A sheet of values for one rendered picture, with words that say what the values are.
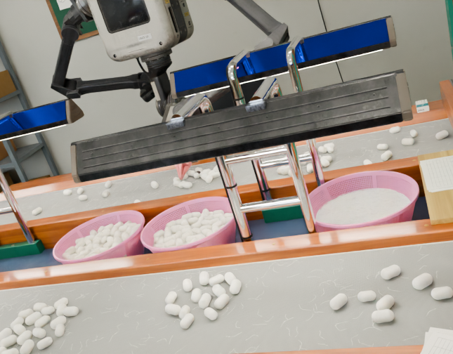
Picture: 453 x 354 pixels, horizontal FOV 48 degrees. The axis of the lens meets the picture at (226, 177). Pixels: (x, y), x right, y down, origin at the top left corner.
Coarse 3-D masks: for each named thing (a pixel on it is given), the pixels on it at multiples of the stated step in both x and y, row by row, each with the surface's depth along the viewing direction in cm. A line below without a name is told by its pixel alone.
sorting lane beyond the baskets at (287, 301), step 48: (48, 288) 129; (96, 288) 122; (144, 288) 116; (192, 288) 110; (240, 288) 104; (288, 288) 100; (336, 288) 95; (384, 288) 91; (432, 288) 88; (48, 336) 109; (96, 336) 104; (144, 336) 99; (192, 336) 95; (240, 336) 91; (288, 336) 87; (336, 336) 84; (384, 336) 81
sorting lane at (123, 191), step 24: (336, 144) 162; (360, 144) 156; (432, 144) 141; (192, 168) 182; (240, 168) 168; (336, 168) 145; (48, 192) 205; (72, 192) 196; (96, 192) 188; (120, 192) 180; (144, 192) 173; (168, 192) 166; (192, 192) 160; (0, 216) 195; (24, 216) 187; (48, 216) 179
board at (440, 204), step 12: (420, 156) 128; (432, 156) 126; (444, 156) 124; (420, 168) 122; (432, 192) 110; (444, 192) 108; (432, 204) 105; (444, 204) 104; (432, 216) 101; (444, 216) 100
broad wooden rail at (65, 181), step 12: (432, 108) 159; (444, 108) 157; (420, 120) 158; (432, 120) 157; (348, 132) 166; (360, 132) 164; (300, 144) 171; (168, 168) 188; (36, 180) 219; (48, 180) 213; (60, 180) 208; (72, 180) 203; (96, 180) 198; (108, 180) 196; (24, 192) 211; (36, 192) 208
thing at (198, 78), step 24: (360, 24) 130; (384, 24) 127; (264, 48) 138; (312, 48) 133; (336, 48) 131; (360, 48) 129; (384, 48) 127; (192, 72) 145; (216, 72) 142; (240, 72) 140; (264, 72) 137
